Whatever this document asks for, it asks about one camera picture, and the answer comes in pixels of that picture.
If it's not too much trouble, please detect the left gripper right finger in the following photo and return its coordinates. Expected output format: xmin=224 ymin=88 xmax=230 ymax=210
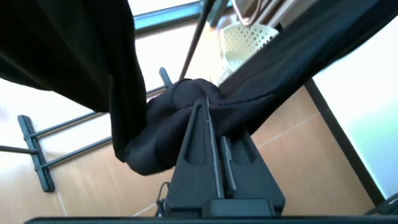
xmin=219 ymin=128 xmax=285 ymax=217

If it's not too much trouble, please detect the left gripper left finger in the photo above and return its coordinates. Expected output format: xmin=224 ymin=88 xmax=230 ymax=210
xmin=164 ymin=96 xmax=224 ymax=217

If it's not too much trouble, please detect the black garment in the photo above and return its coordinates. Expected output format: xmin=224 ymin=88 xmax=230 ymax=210
xmin=0 ymin=0 xmax=147 ymax=163
xmin=124 ymin=0 xmax=398 ymax=177

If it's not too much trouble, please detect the white laundry basket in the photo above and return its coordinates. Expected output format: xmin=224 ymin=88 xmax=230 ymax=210
xmin=210 ymin=22 xmax=280 ymax=87

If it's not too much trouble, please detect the black clothes rack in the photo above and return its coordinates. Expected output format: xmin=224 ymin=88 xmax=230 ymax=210
xmin=0 ymin=0 xmax=216 ymax=193

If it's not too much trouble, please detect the window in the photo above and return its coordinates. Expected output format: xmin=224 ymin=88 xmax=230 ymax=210
xmin=132 ymin=0 xmax=234 ymax=32

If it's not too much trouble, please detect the beige curtain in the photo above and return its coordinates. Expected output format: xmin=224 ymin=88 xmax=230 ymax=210
xmin=242 ymin=0 xmax=296 ymax=29

